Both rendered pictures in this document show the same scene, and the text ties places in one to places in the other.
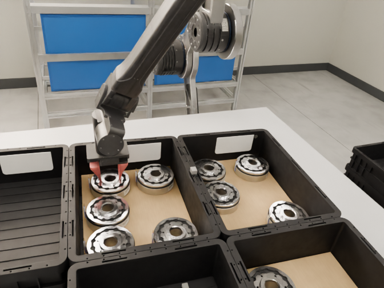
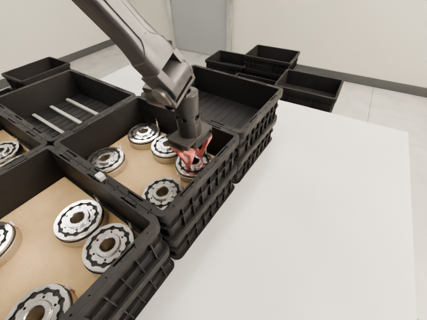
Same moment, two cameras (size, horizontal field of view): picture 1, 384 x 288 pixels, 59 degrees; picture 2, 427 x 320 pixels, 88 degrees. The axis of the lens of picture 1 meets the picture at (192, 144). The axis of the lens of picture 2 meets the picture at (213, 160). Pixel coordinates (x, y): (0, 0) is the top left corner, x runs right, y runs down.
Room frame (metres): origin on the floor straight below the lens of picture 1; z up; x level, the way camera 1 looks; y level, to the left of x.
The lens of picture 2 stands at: (1.09, 0.01, 1.30)
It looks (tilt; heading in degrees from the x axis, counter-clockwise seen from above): 45 degrees down; 145
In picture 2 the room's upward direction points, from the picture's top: 2 degrees counter-clockwise
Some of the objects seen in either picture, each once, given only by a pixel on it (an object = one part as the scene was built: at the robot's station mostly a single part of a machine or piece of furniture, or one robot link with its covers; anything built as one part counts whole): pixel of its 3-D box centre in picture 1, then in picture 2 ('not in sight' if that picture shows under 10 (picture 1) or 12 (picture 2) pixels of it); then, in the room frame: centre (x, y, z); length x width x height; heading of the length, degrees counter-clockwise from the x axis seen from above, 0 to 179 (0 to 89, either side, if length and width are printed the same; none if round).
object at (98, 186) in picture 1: (110, 180); (194, 162); (0.71, 0.21, 0.86); 0.10 x 0.10 x 0.01
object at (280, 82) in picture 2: not in sight; (300, 110); (0.31, 1.36, 0.37); 0.40 x 0.30 x 0.45; 23
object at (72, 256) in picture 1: (135, 187); (147, 142); (0.62, 0.13, 0.92); 0.40 x 0.30 x 0.02; 20
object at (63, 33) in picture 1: (98, 53); not in sight; (2.45, 0.77, 0.60); 0.72 x 0.03 x 0.56; 114
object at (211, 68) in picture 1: (197, 50); not in sight; (2.77, 0.03, 0.60); 0.72 x 0.03 x 0.56; 114
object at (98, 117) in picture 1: (105, 123); (183, 101); (0.69, 0.21, 1.04); 0.07 x 0.06 x 0.07; 23
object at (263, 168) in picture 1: (252, 164); (37, 317); (0.85, -0.19, 0.86); 0.10 x 0.10 x 0.01
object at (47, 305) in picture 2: (252, 163); (35, 316); (0.85, -0.19, 0.86); 0.05 x 0.05 x 0.01
